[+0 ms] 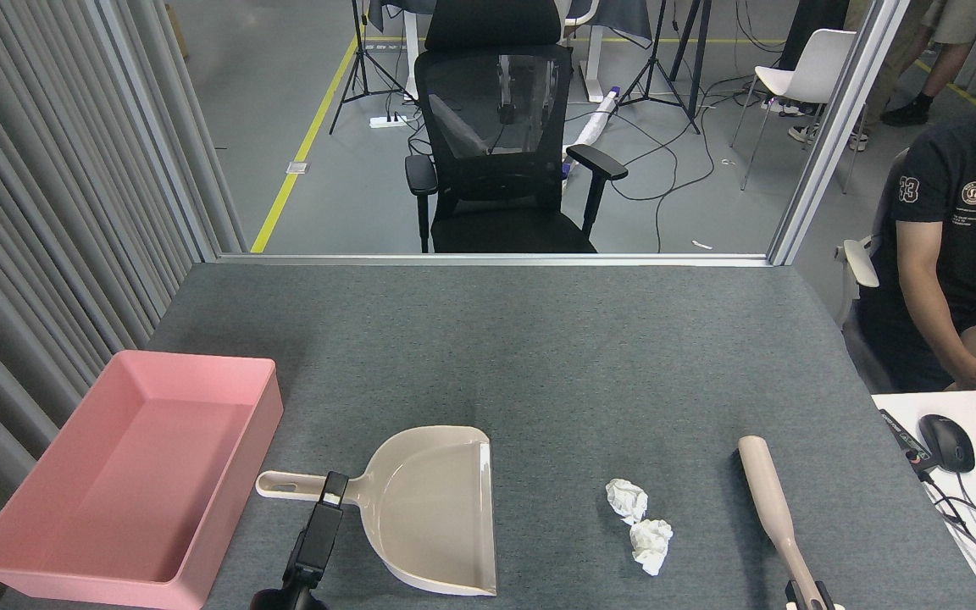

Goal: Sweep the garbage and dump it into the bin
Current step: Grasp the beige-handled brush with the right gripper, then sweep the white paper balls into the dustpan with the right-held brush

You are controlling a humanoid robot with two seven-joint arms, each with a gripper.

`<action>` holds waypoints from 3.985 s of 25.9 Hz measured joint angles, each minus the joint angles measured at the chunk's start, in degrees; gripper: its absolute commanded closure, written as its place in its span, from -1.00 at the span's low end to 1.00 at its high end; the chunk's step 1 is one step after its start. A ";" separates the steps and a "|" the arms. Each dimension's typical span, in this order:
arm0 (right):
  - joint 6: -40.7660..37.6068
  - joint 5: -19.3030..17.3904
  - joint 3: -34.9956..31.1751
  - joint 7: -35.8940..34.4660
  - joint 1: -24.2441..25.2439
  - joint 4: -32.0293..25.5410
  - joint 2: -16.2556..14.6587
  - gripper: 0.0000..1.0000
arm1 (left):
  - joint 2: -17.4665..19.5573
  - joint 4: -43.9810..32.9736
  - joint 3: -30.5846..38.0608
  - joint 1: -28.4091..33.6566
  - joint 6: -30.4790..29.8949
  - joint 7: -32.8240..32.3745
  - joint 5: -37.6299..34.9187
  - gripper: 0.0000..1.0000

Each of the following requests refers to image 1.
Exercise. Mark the beige brush with black bristles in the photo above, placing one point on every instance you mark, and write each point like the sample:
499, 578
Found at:
772, 500

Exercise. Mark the white paper ball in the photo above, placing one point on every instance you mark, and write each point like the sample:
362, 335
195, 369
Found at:
626, 500
649, 542

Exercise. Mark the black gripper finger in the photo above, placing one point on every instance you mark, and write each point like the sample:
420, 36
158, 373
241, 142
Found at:
827, 600
794, 596

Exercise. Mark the person's forearm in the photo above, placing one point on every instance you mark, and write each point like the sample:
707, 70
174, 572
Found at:
937, 322

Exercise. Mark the white power strip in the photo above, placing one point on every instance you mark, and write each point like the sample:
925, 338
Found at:
388, 121

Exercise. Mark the grey slatted curtain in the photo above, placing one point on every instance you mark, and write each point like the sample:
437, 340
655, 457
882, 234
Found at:
39, 186

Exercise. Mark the white plastic chair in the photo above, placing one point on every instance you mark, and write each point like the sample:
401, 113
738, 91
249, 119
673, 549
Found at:
823, 63

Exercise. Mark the standing person with white shoes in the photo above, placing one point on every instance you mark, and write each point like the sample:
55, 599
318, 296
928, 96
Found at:
895, 76

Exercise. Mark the black tripod stand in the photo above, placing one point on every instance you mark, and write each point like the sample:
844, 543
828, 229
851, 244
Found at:
360, 59
656, 68

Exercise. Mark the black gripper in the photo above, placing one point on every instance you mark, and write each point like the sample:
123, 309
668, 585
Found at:
289, 600

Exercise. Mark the white rolled sheet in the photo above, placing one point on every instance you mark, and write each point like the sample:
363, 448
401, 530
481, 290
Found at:
598, 119

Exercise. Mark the beige plastic dustpan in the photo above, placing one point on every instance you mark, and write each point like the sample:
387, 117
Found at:
429, 508

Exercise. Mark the pink plastic bin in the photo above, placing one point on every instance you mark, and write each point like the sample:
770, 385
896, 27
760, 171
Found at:
132, 474

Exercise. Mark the black computer mouse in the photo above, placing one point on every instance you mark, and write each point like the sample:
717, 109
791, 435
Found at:
947, 442

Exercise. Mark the metal floor socket plate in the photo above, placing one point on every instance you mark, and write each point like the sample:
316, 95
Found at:
297, 168

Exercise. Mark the seated person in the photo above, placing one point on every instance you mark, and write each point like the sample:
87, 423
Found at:
971, 246

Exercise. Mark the black mesh office chair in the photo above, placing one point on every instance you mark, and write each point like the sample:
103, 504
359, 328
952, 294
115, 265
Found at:
496, 220

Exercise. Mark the silver frame post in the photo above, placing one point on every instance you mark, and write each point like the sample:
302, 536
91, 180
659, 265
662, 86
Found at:
844, 110

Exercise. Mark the grey office chair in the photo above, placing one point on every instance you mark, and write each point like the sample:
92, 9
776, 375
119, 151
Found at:
856, 258

